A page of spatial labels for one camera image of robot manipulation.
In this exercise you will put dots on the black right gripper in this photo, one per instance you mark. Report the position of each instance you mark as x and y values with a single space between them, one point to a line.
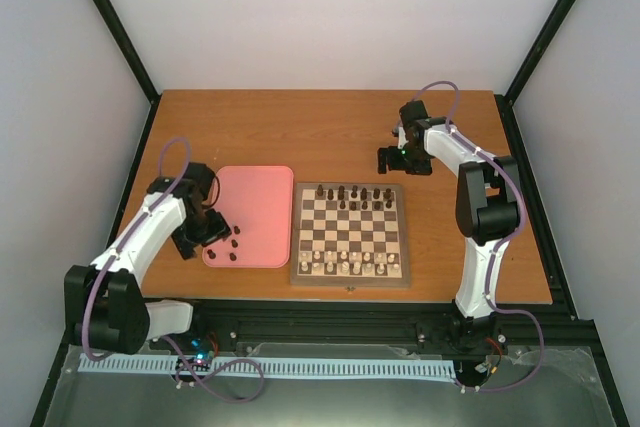
423 168

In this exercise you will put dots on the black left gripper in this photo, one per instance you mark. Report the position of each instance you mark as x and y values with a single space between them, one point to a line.
220 230

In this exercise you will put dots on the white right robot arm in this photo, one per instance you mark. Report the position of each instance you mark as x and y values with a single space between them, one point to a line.
489 207

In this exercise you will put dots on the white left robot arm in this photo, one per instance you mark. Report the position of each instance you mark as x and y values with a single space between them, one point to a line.
105 311

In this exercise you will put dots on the wooden chess board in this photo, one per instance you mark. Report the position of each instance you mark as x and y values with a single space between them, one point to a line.
320 225

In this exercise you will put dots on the light queen chess piece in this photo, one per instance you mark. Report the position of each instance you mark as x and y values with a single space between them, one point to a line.
344 268

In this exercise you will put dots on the pink plastic tray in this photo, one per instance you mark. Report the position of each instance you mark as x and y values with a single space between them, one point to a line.
259 200

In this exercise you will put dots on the black aluminium frame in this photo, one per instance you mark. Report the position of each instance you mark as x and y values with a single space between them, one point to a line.
353 324

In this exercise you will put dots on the light blue cable duct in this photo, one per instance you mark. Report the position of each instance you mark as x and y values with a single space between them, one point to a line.
278 368

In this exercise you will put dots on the grey metal base plate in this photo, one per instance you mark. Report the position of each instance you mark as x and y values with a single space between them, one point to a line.
558 387

